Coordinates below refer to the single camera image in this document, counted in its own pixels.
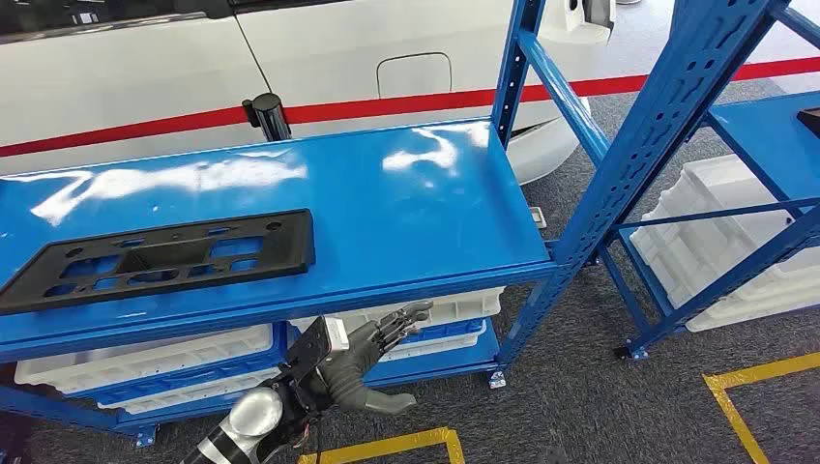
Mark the black plastic bracket plate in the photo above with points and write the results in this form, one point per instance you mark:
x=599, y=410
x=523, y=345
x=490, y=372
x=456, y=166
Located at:
x=291, y=250

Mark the blue metal shelf rack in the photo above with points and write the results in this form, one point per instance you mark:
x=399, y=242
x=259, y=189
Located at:
x=416, y=211
x=762, y=134

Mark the black plastic part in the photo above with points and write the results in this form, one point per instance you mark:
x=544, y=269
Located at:
x=810, y=121

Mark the blue plastic crate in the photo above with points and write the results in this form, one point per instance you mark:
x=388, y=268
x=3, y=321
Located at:
x=448, y=332
x=278, y=346

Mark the small grey floor plate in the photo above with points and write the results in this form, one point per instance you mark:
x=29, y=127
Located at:
x=537, y=218

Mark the yellow floor tape square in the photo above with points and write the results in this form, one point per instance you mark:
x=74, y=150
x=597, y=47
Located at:
x=384, y=445
x=720, y=391

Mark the white car with red stripe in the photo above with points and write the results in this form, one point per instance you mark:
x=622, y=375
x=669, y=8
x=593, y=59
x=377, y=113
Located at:
x=128, y=77

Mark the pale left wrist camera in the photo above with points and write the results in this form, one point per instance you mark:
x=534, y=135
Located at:
x=310, y=349

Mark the black stanchion post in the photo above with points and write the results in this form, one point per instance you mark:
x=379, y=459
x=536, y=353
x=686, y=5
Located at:
x=269, y=118

